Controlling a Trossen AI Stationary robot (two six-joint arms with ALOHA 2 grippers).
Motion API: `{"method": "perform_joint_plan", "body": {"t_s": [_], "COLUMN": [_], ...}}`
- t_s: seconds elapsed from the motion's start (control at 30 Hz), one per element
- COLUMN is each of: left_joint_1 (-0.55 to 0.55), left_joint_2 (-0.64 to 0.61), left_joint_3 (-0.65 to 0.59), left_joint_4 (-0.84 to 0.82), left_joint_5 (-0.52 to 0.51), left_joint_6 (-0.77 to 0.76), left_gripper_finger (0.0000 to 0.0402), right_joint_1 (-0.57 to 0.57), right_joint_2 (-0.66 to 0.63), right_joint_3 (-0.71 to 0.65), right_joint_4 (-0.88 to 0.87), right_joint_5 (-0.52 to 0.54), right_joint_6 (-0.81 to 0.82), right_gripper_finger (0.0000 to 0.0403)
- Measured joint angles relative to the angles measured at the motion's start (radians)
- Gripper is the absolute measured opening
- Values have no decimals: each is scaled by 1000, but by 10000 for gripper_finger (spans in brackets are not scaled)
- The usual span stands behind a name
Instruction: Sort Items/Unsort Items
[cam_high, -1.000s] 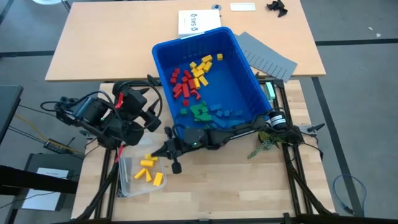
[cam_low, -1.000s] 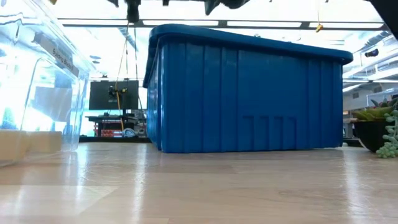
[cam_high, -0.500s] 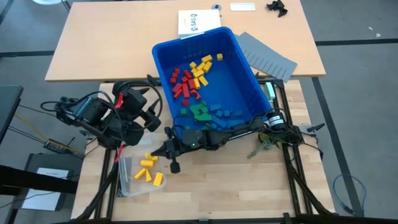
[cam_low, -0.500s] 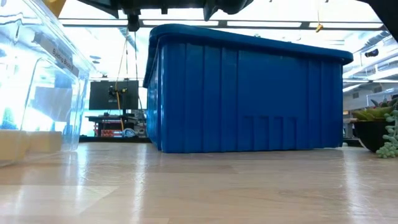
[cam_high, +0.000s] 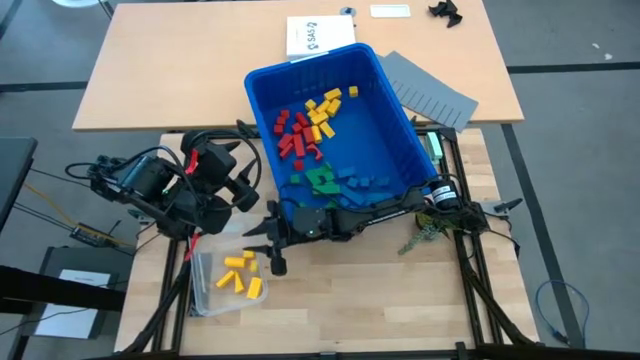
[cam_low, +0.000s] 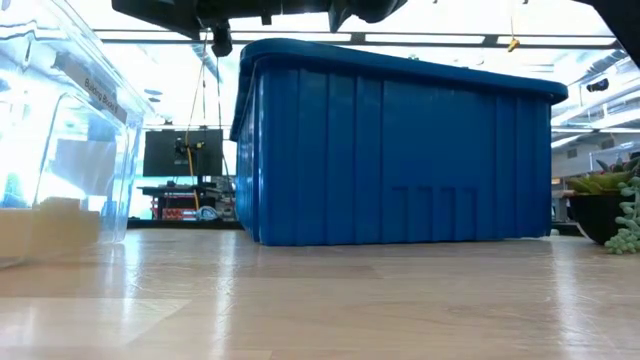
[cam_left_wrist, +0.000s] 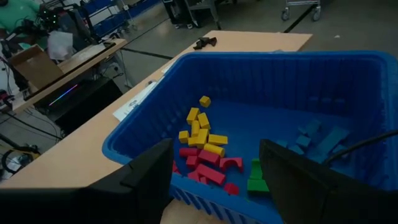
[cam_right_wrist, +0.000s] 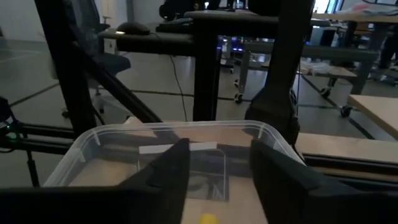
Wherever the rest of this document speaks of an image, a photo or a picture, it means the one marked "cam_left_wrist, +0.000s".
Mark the black plastic gripper part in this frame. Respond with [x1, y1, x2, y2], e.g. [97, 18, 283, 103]
[192, 36, 218, 50]

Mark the blue shelving unit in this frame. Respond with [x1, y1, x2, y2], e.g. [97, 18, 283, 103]
[79, 0, 162, 38]

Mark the red cylinder block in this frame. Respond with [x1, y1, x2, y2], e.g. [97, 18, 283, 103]
[178, 147, 201, 157]

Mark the black left camera cable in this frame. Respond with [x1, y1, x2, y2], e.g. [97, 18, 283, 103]
[323, 129, 398, 166]

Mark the person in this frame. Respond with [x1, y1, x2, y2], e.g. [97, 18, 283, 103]
[0, 0, 43, 35]

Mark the black computer case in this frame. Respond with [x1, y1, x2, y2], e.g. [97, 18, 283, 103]
[32, 76, 124, 134]

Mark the white crumpled paper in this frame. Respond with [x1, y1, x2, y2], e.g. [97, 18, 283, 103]
[46, 30, 75, 62]

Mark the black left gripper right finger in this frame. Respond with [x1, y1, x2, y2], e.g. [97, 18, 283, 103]
[259, 139, 398, 224]

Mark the white rectangular pad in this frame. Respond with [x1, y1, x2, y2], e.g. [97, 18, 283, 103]
[160, 60, 175, 74]

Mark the white printed paper sheet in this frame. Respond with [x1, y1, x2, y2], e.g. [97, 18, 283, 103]
[112, 79, 162, 122]

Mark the green block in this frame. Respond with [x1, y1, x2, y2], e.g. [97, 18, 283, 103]
[246, 179, 270, 193]
[249, 157, 264, 180]

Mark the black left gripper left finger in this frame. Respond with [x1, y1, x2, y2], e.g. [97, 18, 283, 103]
[0, 138, 174, 224]

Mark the black headset with green lights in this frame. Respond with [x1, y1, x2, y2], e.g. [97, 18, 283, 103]
[37, 7, 62, 32]

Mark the red wedge block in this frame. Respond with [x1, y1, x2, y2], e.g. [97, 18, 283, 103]
[223, 182, 240, 196]

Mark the cardboard box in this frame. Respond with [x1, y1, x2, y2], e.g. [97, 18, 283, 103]
[9, 44, 65, 91]

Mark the background wooden desk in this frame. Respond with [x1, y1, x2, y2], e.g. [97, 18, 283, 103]
[12, 37, 128, 114]

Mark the large blue plastic bin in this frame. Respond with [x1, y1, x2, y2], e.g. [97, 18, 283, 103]
[101, 50, 398, 224]

